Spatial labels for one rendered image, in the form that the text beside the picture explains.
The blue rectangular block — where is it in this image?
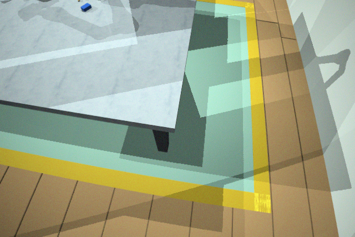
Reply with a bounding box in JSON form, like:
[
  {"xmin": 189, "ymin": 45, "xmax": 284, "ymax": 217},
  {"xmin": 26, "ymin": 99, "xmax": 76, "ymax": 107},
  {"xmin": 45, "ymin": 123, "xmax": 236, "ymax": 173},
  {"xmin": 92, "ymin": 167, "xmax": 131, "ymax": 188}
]
[{"xmin": 81, "ymin": 3, "xmax": 91, "ymax": 12}]

